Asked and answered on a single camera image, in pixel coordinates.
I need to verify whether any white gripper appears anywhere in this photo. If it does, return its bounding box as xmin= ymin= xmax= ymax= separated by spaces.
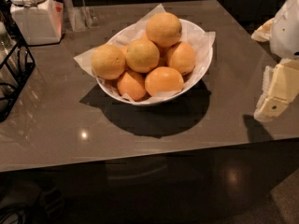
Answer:
xmin=251 ymin=0 xmax=299 ymax=121

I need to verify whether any orange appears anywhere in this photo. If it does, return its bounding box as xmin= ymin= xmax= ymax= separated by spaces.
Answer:
xmin=117 ymin=70 xmax=147 ymax=101
xmin=165 ymin=41 xmax=195 ymax=76
xmin=145 ymin=66 xmax=184 ymax=96
xmin=146 ymin=12 xmax=182 ymax=48
xmin=91 ymin=45 xmax=125 ymax=80
xmin=125 ymin=39 xmax=160 ymax=73

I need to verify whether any white bowl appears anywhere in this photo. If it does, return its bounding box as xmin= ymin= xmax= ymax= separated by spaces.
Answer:
xmin=96 ymin=19 xmax=216 ymax=106

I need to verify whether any white paper liner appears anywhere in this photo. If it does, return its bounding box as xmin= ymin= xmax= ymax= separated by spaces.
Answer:
xmin=74 ymin=4 xmax=216 ymax=106

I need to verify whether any clear acrylic stand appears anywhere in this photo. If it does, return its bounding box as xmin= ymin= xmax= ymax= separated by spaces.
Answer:
xmin=64 ymin=0 xmax=93 ymax=32

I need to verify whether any white ceramic jar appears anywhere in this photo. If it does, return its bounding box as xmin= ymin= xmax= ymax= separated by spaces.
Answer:
xmin=10 ymin=0 xmax=64 ymax=46

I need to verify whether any black wire rack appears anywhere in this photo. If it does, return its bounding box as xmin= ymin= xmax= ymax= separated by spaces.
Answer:
xmin=0 ymin=0 xmax=36 ymax=122

